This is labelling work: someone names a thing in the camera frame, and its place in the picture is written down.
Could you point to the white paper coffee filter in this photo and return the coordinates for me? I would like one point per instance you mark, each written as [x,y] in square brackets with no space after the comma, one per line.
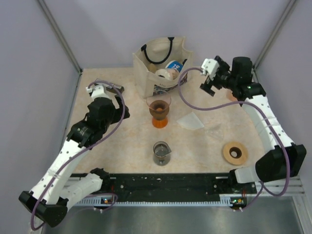
[190,122]

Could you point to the clear glass dripper cone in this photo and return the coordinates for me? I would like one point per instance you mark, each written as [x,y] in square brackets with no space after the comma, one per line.
[215,132]

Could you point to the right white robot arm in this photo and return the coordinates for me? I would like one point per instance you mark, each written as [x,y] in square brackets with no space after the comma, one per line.
[283,158]

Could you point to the blue white cup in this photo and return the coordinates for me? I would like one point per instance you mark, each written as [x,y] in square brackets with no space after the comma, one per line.
[174,64]

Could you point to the cream canvas tote bag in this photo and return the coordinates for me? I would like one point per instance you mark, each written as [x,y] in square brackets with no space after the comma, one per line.
[159,64]

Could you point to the white tape roll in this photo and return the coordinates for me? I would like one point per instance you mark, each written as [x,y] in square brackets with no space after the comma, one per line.
[169,74]

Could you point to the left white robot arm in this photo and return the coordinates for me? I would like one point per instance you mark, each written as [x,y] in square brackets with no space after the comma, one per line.
[49,200]

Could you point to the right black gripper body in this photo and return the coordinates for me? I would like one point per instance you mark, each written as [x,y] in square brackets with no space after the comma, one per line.
[222,79]

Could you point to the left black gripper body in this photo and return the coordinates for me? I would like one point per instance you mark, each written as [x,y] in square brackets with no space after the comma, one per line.
[110,120]

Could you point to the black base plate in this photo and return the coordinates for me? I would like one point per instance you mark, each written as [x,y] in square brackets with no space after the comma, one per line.
[172,187]

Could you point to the black rectangular box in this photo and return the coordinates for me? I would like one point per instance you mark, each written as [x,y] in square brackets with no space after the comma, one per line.
[114,85]

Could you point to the pink glass dripper cone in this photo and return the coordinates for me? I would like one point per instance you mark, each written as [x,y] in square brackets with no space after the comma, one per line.
[159,104]

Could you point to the pink liquid bottle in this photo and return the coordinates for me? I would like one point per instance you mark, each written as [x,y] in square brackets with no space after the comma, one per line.
[230,96]

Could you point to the grey glass carafe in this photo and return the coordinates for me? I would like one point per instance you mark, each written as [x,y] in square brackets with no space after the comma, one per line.
[161,153]

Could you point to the orange glass carafe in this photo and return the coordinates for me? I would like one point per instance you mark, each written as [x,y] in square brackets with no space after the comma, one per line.
[159,123]

